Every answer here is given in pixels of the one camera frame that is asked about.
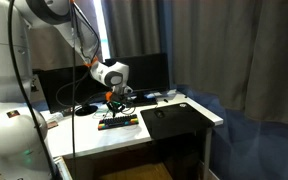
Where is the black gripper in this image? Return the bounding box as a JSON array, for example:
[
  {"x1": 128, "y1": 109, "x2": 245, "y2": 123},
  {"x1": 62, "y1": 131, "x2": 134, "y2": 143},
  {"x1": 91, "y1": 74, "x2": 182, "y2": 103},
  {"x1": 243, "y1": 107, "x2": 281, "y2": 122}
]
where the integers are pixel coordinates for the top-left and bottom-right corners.
[{"x1": 105, "y1": 92, "x2": 127, "y2": 118}]

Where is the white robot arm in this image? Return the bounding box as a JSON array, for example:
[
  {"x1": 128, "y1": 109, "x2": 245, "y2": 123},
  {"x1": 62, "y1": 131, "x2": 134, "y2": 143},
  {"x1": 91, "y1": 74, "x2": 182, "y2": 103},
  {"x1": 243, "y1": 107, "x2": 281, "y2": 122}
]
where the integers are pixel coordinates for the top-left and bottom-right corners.
[{"x1": 0, "y1": 0, "x2": 129, "y2": 180}]

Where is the black keyboard with coloured keys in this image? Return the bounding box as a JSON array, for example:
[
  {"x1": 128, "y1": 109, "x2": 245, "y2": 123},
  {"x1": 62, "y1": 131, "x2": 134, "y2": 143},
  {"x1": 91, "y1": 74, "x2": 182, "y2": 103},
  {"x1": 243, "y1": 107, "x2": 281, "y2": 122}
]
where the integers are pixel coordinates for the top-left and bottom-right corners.
[{"x1": 98, "y1": 114, "x2": 138, "y2": 130}]

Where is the black computer mouse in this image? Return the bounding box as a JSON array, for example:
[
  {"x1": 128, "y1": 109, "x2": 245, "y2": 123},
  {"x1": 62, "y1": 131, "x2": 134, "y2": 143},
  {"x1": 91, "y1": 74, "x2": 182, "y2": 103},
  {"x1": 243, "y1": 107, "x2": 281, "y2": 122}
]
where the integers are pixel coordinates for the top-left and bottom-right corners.
[{"x1": 154, "y1": 110, "x2": 165, "y2": 118}]

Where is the right black monitor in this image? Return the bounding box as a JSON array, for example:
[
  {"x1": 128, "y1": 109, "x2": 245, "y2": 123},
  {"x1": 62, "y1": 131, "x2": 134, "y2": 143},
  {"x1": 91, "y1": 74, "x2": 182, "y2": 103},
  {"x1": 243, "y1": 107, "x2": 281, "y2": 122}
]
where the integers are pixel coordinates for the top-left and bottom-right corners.
[{"x1": 105, "y1": 53, "x2": 170, "y2": 107}]

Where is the black monitor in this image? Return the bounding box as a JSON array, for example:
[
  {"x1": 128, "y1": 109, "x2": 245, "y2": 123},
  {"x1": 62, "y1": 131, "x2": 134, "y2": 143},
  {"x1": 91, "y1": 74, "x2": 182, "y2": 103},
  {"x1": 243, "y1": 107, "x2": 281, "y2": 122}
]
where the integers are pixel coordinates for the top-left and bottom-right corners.
[
  {"x1": 105, "y1": 53, "x2": 170, "y2": 107},
  {"x1": 38, "y1": 65, "x2": 110, "y2": 116}
]

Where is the black mouse pad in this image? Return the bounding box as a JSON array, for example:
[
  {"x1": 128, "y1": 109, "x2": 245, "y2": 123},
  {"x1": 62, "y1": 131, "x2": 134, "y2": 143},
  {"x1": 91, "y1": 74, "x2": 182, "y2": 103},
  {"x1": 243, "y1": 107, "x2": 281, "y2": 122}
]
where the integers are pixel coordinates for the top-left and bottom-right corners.
[{"x1": 141, "y1": 103, "x2": 215, "y2": 140}]

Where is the left black monitor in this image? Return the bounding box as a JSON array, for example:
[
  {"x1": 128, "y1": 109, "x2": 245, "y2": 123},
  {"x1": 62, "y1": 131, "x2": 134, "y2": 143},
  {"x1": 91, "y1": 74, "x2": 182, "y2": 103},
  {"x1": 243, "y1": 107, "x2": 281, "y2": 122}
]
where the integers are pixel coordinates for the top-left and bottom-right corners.
[{"x1": 38, "y1": 65, "x2": 110, "y2": 116}]

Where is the white desk leg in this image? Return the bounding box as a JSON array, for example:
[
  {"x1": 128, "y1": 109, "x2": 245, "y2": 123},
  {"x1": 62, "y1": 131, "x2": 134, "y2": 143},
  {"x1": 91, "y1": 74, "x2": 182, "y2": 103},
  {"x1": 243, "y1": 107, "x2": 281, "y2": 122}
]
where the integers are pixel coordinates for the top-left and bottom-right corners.
[{"x1": 203, "y1": 128, "x2": 212, "y2": 180}]

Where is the grey curtain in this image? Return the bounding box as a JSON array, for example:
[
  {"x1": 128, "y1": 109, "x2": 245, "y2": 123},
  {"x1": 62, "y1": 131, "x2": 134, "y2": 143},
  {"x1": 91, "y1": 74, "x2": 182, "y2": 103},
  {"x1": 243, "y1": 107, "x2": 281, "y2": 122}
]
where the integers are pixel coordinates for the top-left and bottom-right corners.
[{"x1": 101, "y1": 0, "x2": 288, "y2": 124}]

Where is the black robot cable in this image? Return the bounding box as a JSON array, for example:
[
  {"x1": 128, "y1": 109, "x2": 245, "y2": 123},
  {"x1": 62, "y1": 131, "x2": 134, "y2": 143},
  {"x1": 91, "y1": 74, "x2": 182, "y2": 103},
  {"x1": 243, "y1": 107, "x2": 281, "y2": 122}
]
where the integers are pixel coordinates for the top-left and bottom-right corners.
[{"x1": 7, "y1": 0, "x2": 57, "y2": 180}]

